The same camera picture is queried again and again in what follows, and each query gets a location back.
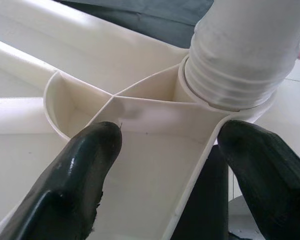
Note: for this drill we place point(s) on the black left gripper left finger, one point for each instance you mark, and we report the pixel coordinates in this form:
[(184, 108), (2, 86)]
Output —
[(65, 182)]

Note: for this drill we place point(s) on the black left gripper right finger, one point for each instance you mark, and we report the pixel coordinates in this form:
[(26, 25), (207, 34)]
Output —
[(272, 180)]

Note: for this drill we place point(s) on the white plastic table top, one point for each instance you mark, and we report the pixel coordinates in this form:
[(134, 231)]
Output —
[(152, 162)]

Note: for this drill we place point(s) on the white plastic table leg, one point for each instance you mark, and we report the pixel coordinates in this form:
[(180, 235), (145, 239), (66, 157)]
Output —
[(240, 50)]

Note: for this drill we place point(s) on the black table cloth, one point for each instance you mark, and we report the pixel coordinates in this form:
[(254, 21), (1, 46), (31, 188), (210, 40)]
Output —
[(152, 17)]

